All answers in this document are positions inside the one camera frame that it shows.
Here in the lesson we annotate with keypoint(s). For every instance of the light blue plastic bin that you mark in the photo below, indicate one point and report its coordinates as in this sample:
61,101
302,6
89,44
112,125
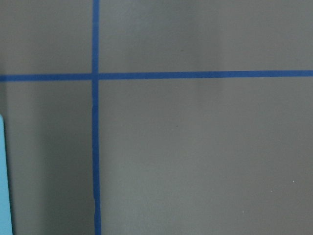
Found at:
5,210

